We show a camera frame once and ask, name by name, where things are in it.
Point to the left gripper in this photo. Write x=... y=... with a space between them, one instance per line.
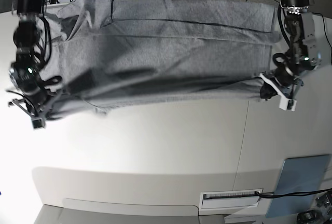
x=283 y=83

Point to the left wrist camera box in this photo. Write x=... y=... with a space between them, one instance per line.
x=38 y=122

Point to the blue-grey panel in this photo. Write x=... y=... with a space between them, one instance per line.
x=301 y=174

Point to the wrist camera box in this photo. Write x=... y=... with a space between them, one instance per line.
x=38 y=122
x=287 y=104

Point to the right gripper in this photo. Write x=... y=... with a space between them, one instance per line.
x=38 y=104

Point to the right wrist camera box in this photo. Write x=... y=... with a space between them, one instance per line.
x=287 y=104

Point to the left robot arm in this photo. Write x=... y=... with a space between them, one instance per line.
x=297 y=27

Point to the grey T-shirt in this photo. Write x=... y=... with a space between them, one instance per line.
x=166 y=53

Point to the black device bottom right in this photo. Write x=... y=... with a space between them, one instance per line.
x=310 y=217

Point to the white cable grommet plate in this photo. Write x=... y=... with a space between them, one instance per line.
x=224 y=200

